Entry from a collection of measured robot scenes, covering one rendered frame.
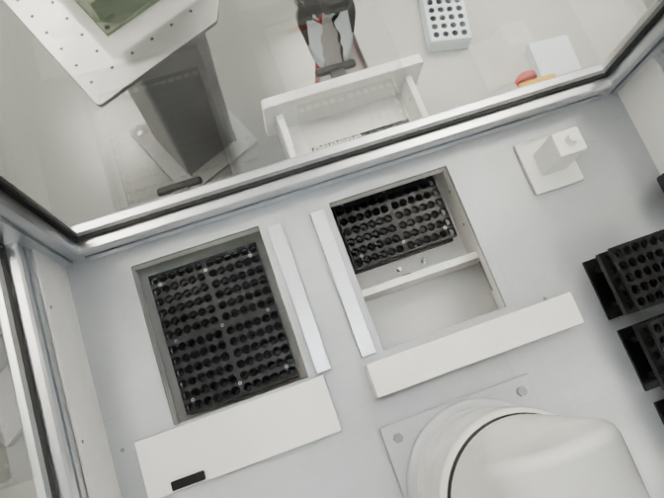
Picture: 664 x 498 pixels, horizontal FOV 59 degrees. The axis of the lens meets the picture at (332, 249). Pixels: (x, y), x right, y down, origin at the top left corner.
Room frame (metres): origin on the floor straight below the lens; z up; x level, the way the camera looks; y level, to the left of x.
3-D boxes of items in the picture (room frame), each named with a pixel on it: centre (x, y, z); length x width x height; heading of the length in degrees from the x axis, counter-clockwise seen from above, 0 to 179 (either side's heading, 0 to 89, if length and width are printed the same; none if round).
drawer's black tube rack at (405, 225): (0.36, -0.07, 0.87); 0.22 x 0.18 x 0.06; 27
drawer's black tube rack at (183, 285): (0.10, 0.15, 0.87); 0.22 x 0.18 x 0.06; 27
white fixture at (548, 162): (0.43, -0.33, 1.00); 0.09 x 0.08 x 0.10; 27
